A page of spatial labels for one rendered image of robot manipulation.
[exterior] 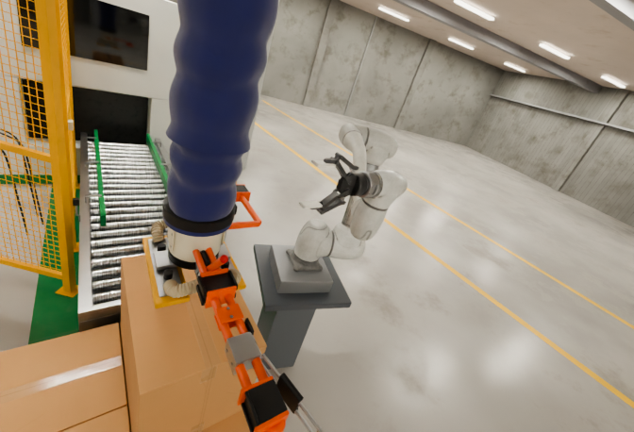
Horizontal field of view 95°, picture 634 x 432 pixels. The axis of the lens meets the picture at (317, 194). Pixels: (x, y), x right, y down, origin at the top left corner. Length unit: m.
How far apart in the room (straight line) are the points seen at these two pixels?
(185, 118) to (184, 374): 0.77
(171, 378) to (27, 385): 0.69
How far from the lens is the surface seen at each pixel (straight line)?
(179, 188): 0.94
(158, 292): 1.08
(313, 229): 1.58
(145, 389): 1.11
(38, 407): 1.62
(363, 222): 1.07
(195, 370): 1.13
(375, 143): 1.53
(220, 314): 0.86
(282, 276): 1.62
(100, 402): 1.58
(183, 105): 0.83
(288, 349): 2.16
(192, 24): 0.82
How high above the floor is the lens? 1.90
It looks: 24 degrees down
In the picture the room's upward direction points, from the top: 18 degrees clockwise
